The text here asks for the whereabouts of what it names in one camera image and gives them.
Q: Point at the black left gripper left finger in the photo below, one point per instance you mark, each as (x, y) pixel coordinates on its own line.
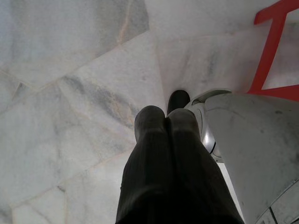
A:
(147, 163)

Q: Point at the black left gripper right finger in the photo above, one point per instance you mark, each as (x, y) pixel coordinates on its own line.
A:
(191, 168)

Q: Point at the red plastic stool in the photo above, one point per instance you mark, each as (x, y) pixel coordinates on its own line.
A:
(273, 35)

